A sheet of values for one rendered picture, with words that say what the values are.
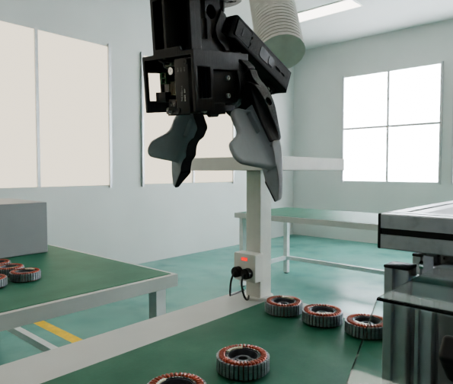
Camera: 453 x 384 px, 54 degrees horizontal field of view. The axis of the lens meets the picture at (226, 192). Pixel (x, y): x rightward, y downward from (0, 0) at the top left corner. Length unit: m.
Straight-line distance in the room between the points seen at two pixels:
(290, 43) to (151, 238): 4.54
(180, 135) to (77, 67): 4.83
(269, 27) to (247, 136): 1.17
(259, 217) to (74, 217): 3.90
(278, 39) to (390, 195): 6.00
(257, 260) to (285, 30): 0.74
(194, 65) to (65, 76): 4.83
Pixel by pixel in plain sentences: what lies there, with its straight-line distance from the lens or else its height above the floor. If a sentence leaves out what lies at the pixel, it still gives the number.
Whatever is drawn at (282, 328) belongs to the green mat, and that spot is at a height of 0.75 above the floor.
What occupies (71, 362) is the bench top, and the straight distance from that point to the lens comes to 1.10.
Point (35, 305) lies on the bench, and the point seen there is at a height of 0.75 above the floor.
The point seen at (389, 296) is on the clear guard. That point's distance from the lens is 0.41.
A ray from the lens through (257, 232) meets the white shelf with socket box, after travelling 1.44.
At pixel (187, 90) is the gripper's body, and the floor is 1.24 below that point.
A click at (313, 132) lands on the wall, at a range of 8.01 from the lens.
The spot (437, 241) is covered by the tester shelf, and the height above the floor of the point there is 1.09.
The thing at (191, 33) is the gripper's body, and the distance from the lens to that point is 0.41.
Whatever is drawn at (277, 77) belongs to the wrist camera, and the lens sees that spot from 0.50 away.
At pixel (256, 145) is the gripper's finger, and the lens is 0.41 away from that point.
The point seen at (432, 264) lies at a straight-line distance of 0.66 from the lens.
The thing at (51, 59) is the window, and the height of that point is 2.32.
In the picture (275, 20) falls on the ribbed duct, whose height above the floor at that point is 1.66.
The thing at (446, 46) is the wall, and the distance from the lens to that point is 7.34.
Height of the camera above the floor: 1.17
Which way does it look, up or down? 3 degrees down
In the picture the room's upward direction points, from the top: straight up
